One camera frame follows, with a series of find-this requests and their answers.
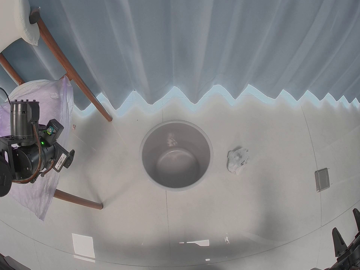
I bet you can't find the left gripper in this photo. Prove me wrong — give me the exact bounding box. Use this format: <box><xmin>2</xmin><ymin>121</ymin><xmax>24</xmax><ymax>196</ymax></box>
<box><xmin>13</xmin><ymin>142</ymin><xmax>76</xmax><ymax>182</ymax></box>

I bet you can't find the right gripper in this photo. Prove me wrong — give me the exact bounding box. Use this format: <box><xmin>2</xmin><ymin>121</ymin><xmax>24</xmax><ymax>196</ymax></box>
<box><xmin>332</xmin><ymin>208</ymin><xmax>360</xmax><ymax>268</ymax></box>

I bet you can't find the purple plastic bag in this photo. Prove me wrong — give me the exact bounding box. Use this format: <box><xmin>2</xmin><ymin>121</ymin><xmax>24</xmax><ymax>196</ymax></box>
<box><xmin>0</xmin><ymin>76</ymin><xmax>74</xmax><ymax>221</ymax></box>

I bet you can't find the white trash bin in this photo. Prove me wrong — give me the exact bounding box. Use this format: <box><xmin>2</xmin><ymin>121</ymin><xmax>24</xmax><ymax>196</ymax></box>
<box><xmin>139</xmin><ymin>120</ymin><xmax>213</xmax><ymax>192</ymax></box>

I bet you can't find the white paper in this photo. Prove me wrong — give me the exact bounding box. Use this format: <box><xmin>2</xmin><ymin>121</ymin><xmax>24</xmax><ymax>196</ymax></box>
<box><xmin>227</xmin><ymin>148</ymin><xmax>250</xmax><ymax>175</ymax></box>

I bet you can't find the blue-green curtain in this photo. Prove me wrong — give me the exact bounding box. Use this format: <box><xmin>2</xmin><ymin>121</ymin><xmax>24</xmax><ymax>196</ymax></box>
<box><xmin>0</xmin><ymin>0</ymin><xmax>96</xmax><ymax>112</ymax></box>

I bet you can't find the wooden chair with cream cushions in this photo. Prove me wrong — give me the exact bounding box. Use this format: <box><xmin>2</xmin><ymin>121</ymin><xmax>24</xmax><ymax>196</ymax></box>
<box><xmin>0</xmin><ymin>0</ymin><xmax>113</xmax><ymax>210</ymax></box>

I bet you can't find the white curtain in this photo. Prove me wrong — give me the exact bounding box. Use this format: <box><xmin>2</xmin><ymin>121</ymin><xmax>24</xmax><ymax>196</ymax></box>
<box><xmin>51</xmin><ymin>0</ymin><xmax>360</xmax><ymax>112</ymax></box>

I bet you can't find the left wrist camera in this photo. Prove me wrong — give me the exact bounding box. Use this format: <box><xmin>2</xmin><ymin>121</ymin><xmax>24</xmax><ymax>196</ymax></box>
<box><xmin>39</xmin><ymin>119</ymin><xmax>65</xmax><ymax>147</ymax></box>

